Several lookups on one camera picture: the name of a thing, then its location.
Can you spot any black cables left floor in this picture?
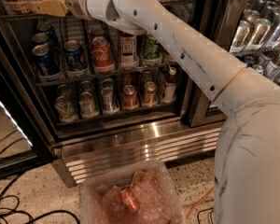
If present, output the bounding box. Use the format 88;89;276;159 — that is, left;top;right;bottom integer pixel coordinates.
0;171;81;224

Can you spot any small brown bottle bottom shelf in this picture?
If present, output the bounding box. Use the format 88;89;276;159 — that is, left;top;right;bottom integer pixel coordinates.
161;67;176;102

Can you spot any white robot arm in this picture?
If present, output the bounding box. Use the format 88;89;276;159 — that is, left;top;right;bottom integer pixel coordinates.
62;0;280;224

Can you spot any red coke can middle shelf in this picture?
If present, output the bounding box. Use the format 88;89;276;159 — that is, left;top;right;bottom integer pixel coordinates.
91;36;113;68

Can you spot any clear plastic bin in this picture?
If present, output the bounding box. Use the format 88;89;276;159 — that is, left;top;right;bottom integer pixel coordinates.
81;161;184;224

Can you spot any blue pepsi can front left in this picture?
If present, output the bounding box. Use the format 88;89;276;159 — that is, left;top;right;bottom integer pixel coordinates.
32;44;60;77

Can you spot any glass fridge door right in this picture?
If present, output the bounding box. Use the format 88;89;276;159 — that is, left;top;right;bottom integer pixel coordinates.
187;0;280;129

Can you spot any gold can bottom shelf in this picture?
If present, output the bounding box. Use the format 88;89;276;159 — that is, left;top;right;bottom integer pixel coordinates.
143;81;157;104

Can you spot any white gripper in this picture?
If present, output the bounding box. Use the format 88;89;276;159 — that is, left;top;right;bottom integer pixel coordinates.
26;0;91;19

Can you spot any orange can in bin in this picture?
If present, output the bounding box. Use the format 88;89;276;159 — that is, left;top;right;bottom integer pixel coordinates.
119;189;140;214

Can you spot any red coke can bottom shelf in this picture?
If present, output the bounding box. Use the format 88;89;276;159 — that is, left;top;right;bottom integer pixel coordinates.
122;85;138;107

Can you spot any brown tea bottle white cap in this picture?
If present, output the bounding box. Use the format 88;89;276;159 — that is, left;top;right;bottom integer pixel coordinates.
119;32;138;67

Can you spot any stainless steel fridge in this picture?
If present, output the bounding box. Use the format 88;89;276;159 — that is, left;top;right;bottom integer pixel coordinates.
0;0;280;189

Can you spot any red coke can shelf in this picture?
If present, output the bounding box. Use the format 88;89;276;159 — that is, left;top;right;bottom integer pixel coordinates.
122;85;138;107
91;36;113;68

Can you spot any orange extension cable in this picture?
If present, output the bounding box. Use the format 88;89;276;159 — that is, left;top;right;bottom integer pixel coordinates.
186;187;216;220

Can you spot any silver green can bottom left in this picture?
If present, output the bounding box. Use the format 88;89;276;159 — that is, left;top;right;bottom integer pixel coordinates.
55;95;77;122

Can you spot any green soda can front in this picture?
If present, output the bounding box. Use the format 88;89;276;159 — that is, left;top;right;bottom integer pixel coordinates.
141;34;161;61

